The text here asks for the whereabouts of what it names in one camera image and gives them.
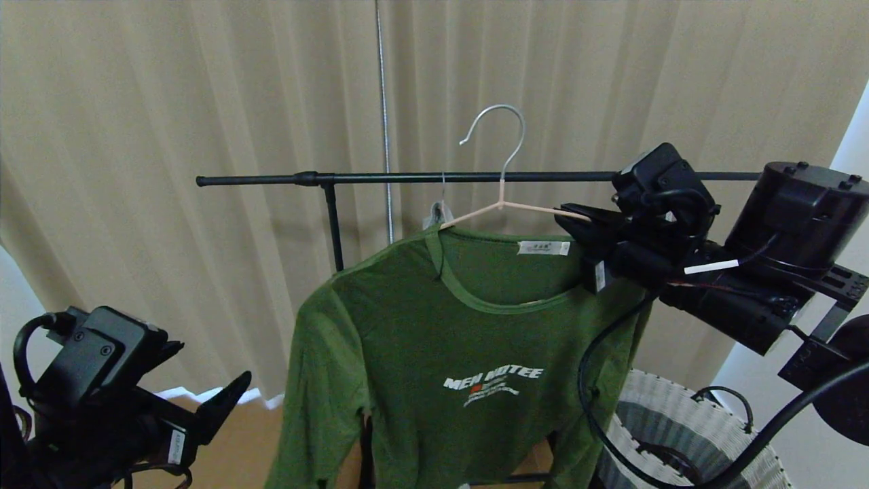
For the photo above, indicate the pale grey shorts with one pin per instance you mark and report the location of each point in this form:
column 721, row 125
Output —
column 434, row 214

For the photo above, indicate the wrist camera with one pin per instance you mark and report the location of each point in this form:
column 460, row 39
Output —
column 662, row 180
column 95, row 353

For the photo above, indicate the black clothes rack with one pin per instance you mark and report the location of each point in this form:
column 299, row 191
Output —
column 407, row 177

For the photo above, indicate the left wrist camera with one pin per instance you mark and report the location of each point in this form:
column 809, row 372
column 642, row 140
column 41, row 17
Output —
column 95, row 353

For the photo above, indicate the green garment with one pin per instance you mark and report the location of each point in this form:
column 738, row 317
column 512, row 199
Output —
column 421, row 339

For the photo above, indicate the white laundry basket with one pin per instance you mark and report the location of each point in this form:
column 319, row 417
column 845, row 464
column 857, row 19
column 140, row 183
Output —
column 672, row 428

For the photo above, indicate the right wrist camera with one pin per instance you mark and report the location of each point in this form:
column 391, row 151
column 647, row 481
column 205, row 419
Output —
column 662, row 180

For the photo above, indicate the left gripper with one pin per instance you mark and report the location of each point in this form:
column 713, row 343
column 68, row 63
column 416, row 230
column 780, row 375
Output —
column 129, row 431

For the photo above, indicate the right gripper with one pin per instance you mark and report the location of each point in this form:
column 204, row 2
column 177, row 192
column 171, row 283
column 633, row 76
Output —
column 631, row 261

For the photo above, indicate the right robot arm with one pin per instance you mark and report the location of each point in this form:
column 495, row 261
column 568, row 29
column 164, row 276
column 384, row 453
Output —
column 794, row 224

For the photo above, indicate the pink clothes hanger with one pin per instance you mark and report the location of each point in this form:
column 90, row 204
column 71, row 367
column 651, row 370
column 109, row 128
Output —
column 506, row 156
column 443, row 187

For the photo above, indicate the beige curtain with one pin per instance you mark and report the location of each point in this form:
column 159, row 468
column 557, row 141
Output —
column 204, row 102

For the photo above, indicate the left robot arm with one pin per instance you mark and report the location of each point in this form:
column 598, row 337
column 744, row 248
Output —
column 20, row 462

